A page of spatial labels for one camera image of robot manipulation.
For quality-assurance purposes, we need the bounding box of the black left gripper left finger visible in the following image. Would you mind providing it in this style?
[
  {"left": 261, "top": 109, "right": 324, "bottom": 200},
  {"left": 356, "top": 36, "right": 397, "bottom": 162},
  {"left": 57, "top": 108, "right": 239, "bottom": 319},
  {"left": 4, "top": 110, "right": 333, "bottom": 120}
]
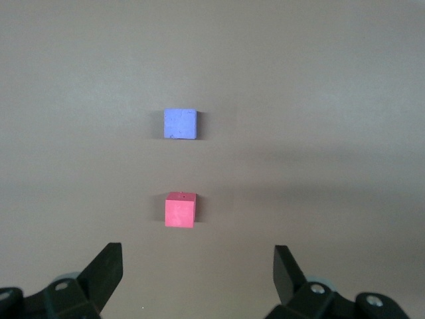
[{"left": 0, "top": 243, "right": 124, "bottom": 319}]

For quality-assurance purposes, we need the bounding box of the red foam cube block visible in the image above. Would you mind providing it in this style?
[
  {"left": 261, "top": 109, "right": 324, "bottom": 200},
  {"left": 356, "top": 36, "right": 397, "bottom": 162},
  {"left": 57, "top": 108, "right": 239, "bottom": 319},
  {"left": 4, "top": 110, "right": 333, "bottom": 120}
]
[{"left": 164, "top": 191, "right": 197, "bottom": 229}]

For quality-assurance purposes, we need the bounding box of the purple foam cube block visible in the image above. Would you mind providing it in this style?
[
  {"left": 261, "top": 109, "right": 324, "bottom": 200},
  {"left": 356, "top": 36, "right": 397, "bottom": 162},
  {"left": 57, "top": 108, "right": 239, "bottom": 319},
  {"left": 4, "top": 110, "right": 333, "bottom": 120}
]
[{"left": 163, "top": 108, "right": 199, "bottom": 140}]

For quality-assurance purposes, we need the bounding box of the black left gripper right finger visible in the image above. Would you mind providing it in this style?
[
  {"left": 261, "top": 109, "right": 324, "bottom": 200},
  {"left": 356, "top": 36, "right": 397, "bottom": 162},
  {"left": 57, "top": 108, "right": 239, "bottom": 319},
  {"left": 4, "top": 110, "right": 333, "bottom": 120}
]
[{"left": 265, "top": 245, "right": 408, "bottom": 319}]

